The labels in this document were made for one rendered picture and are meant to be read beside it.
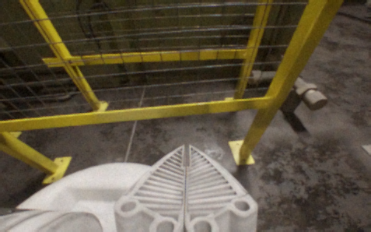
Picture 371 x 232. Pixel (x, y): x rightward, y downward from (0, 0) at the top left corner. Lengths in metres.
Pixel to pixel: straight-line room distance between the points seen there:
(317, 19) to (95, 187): 0.71
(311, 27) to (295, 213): 0.74
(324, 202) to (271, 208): 0.27
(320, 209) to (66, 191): 1.01
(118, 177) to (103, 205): 0.10
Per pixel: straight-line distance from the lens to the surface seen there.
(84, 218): 0.23
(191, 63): 1.37
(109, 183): 0.48
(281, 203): 0.88
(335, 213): 1.01
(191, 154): 0.17
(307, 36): 0.50
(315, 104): 1.09
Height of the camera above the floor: 0.76
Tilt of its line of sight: 47 degrees down
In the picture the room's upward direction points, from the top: 3 degrees counter-clockwise
